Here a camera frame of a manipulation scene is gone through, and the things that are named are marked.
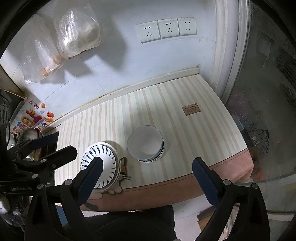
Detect left clear plastic bag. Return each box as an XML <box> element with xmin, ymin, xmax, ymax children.
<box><xmin>21</xmin><ymin>14</ymin><xmax>65</xmax><ymax>84</ymax></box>

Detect steel wok with lid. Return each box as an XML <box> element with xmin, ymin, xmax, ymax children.
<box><xmin>14</xmin><ymin>128</ymin><xmax>43</xmax><ymax>161</ymax></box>

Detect white wall socket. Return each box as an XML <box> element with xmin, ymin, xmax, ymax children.
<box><xmin>178</xmin><ymin>18</ymin><xmax>197</xmax><ymax>36</ymax></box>
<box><xmin>157</xmin><ymin>18</ymin><xmax>180</xmax><ymax>39</ymax></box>
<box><xmin>135</xmin><ymin>21</ymin><xmax>161</xmax><ymax>43</ymax></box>

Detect white bowl dark rim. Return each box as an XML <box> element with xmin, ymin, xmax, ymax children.
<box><xmin>126</xmin><ymin>126</ymin><xmax>164</xmax><ymax>160</ymax></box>

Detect middle white wall socket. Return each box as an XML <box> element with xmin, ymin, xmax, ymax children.
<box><xmin>157</xmin><ymin>18</ymin><xmax>180</xmax><ymax>39</ymax></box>

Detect white bowl blue dots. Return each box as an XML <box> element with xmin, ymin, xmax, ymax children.
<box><xmin>137</xmin><ymin>141</ymin><xmax>165</xmax><ymax>163</ymax></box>

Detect left white wall socket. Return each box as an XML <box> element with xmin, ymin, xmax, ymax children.
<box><xmin>135</xmin><ymin>21</ymin><xmax>161</xmax><ymax>43</ymax></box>

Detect striped cat table cloth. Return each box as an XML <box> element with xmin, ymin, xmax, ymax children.
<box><xmin>55</xmin><ymin>74</ymin><xmax>254</xmax><ymax>211</ymax></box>

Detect right white wall socket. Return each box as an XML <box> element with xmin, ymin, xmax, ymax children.
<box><xmin>178</xmin><ymin>18</ymin><xmax>197</xmax><ymax>36</ymax></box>

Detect blue striped white plate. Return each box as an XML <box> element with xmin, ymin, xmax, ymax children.
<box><xmin>80</xmin><ymin>142</ymin><xmax>121</xmax><ymax>193</ymax></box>

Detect brown cloth label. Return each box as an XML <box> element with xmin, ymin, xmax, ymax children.
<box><xmin>182</xmin><ymin>103</ymin><xmax>201</xmax><ymax>116</ymax></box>

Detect colourful wall sticker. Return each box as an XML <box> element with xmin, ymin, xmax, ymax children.
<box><xmin>10</xmin><ymin>98</ymin><xmax>55</xmax><ymax>136</ymax></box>

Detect black induction cooktop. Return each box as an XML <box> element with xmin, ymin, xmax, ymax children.
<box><xmin>41</xmin><ymin>131</ymin><xmax>59</xmax><ymax>186</ymax></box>

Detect right plastic bag white contents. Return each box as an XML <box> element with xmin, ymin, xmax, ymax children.
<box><xmin>54</xmin><ymin>4</ymin><xmax>102</xmax><ymax>58</ymax></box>

